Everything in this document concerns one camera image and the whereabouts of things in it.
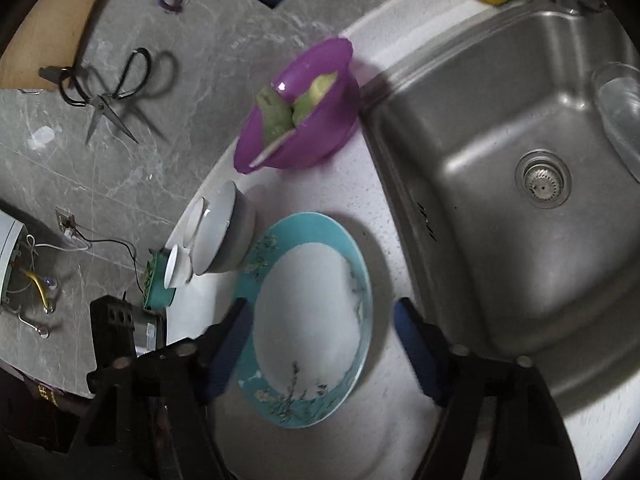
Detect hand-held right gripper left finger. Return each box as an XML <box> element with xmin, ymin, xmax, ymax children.
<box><xmin>67</xmin><ymin>298</ymin><xmax>251</xmax><ymax>480</ymax></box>

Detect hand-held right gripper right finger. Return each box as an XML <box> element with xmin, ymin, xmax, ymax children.
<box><xmin>393</xmin><ymin>298</ymin><xmax>584</xmax><ymax>480</ymax></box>

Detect teal floral plate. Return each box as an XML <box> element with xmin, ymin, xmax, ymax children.
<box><xmin>235</xmin><ymin>212</ymin><xmax>374</xmax><ymax>429</ymax></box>

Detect small white bowl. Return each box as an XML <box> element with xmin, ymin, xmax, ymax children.
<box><xmin>164</xmin><ymin>244</ymin><xmax>194</xmax><ymax>289</ymax></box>
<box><xmin>178</xmin><ymin>197</ymin><xmax>209</xmax><ymax>252</ymax></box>

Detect large white bowl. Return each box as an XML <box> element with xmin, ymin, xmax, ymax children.
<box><xmin>192</xmin><ymin>180</ymin><xmax>259</xmax><ymax>276</ymax></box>

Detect stainless steel electric pot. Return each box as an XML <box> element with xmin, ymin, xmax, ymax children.
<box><xmin>131</xmin><ymin>309</ymin><xmax>167</xmax><ymax>357</ymax></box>

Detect chopped green vegetables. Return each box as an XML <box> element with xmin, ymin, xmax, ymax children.
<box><xmin>143</xmin><ymin>254</ymin><xmax>159</xmax><ymax>307</ymax></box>

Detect teal bowl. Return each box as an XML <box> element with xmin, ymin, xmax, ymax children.
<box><xmin>142</xmin><ymin>248</ymin><xmax>176</xmax><ymax>310</ymax></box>

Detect pale vegetable slice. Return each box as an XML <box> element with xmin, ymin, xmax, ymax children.
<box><xmin>249</xmin><ymin>127</ymin><xmax>299</xmax><ymax>169</ymax></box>

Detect sink drain strainer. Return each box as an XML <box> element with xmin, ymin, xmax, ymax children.
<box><xmin>515</xmin><ymin>148</ymin><xmax>572</xmax><ymax>210</ymax></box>

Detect purple plastic bowl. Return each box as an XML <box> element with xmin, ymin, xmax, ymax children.
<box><xmin>233</xmin><ymin>37</ymin><xmax>361</xmax><ymax>175</ymax></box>

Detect cut green vegetable piece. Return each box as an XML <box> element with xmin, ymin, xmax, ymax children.
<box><xmin>292</xmin><ymin>73</ymin><xmax>334</xmax><ymax>129</ymax></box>
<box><xmin>254</xmin><ymin>85</ymin><xmax>296</xmax><ymax>146</ymax></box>

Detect stainless steel sink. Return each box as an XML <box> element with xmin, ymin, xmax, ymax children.
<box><xmin>357</xmin><ymin>0</ymin><xmax>640</xmax><ymax>402</ymax></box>

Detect clear glass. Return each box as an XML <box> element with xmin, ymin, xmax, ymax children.
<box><xmin>591</xmin><ymin>61</ymin><xmax>640</xmax><ymax>184</ymax></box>

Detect black power cable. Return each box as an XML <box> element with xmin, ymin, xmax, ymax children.
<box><xmin>74</xmin><ymin>231</ymin><xmax>147</xmax><ymax>297</ymax></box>

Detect yellow hose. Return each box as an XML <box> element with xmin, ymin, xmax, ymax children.
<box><xmin>19</xmin><ymin>269</ymin><xmax>54</xmax><ymax>312</ymax></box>

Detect white cable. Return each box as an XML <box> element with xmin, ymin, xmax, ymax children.
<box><xmin>26</xmin><ymin>234</ymin><xmax>94</xmax><ymax>262</ymax></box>

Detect white wall appliance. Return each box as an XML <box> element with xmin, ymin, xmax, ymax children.
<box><xmin>0</xmin><ymin>208</ymin><xmax>29</xmax><ymax>309</ymax></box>

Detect black handled scissors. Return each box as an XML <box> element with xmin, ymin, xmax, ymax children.
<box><xmin>59</xmin><ymin>47</ymin><xmax>153</xmax><ymax>145</ymax></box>

